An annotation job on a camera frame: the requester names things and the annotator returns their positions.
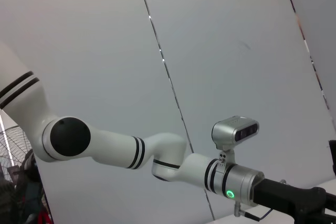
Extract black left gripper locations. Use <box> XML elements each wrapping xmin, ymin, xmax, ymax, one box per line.
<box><xmin>253</xmin><ymin>178</ymin><xmax>336</xmax><ymax>224</ymax></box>

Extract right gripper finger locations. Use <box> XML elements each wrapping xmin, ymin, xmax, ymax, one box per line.
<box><xmin>329</xmin><ymin>140</ymin><xmax>336</xmax><ymax>176</ymax></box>

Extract red object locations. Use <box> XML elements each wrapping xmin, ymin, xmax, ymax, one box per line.
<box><xmin>38</xmin><ymin>207</ymin><xmax>51</xmax><ymax>224</ymax></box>

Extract black standing fan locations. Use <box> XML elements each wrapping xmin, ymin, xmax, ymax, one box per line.
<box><xmin>0</xmin><ymin>126</ymin><xmax>53</xmax><ymax>224</ymax></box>

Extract left gripper cable with connector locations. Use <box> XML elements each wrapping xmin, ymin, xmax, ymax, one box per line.
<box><xmin>234</xmin><ymin>179</ymin><xmax>287</xmax><ymax>221</ymax></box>

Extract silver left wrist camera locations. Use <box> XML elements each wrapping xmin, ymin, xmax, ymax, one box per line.
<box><xmin>212</xmin><ymin>115</ymin><xmax>260</xmax><ymax>169</ymax></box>

